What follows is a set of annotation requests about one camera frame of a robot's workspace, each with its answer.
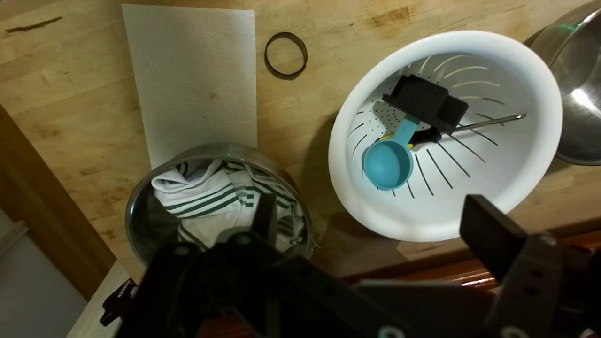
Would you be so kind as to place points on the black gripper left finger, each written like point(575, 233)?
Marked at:
point(188, 293)

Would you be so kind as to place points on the white paper sheet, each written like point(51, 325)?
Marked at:
point(188, 81)

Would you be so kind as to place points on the stainless steel mixing bowl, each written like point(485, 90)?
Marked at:
point(583, 94)

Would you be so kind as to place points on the small black box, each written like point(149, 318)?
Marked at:
point(425, 100)

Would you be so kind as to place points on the dark wooden raised countertop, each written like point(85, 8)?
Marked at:
point(425, 271)

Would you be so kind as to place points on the clear glass bowl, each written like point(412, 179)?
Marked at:
point(141, 218)

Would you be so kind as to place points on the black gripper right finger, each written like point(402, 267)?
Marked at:
point(500, 241)

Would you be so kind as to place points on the white green-striped towel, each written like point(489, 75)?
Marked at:
point(200, 199)

